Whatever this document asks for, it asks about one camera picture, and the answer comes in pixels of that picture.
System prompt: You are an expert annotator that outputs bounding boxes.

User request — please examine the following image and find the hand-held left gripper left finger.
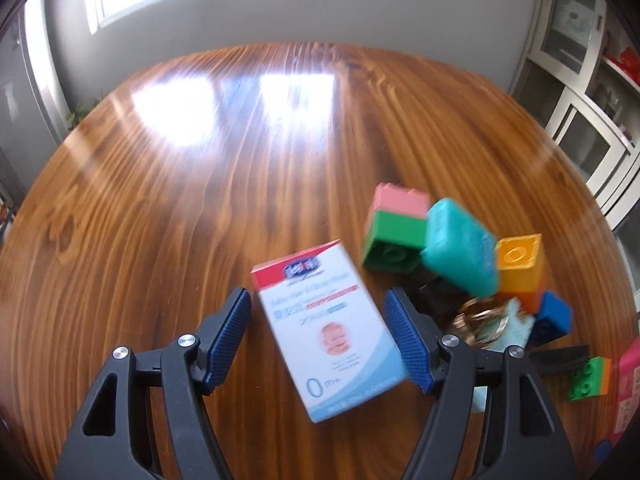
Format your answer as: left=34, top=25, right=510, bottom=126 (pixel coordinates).
left=52, top=287, right=252, bottom=480

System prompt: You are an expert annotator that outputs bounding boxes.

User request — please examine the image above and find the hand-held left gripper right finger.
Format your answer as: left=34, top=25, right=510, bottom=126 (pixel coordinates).
left=384, top=287, right=576, bottom=480

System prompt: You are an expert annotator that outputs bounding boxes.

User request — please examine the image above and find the white red-topped carton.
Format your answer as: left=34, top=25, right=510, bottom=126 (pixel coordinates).
left=251, top=240, right=408, bottom=423

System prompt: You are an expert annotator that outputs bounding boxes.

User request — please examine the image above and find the pink green building block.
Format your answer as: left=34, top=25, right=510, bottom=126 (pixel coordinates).
left=361, top=183, right=432, bottom=275

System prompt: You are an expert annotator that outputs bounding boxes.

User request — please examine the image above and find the blue building block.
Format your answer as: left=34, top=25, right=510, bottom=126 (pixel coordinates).
left=527, top=291, right=573, bottom=347

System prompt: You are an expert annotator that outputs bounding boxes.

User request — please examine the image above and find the pink tin box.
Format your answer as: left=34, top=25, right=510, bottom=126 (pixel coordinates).
left=611, top=337, right=640, bottom=441

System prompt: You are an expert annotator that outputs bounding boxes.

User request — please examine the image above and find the small black case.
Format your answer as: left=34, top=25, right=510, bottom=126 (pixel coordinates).
left=410, top=270, right=458, bottom=317

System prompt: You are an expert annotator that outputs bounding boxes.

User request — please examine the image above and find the small teal white box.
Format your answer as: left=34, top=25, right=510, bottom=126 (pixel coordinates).
left=487, top=299, right=535, bottom=353

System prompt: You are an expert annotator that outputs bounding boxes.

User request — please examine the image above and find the teal floss container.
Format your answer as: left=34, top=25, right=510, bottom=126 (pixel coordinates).
left=419, top=198, right=500, bottom=298

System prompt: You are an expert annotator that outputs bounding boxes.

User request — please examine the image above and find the orange yellow building block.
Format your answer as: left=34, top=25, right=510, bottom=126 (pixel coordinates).
left=494, top=233, right=545, bottom=313

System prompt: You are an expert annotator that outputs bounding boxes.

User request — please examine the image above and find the black comb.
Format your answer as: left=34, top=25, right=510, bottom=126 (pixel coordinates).
left=527, top=344, right=591, bottom=377

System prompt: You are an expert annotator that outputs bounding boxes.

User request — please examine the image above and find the green orange building block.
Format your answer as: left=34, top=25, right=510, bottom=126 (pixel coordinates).
left=566, top=356, right=613, bottom=403

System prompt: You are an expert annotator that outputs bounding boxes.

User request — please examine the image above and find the white glass-door cabinet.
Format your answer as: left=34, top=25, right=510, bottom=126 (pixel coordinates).
left=510, top=0, right=640, bottom=231

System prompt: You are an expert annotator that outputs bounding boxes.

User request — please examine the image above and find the green potted plant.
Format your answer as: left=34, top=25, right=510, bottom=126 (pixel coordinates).
left=65, top=100, right=98, bottom=126

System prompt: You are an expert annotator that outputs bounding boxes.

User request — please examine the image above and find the white box in cabinet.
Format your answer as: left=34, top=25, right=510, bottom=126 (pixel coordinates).
left=552, top=0, right=593, bottom=36

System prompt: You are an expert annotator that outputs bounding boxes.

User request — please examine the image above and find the gold hoop bracelet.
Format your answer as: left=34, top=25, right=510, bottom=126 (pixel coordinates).
left=452, top=296, right=511, bottom=347

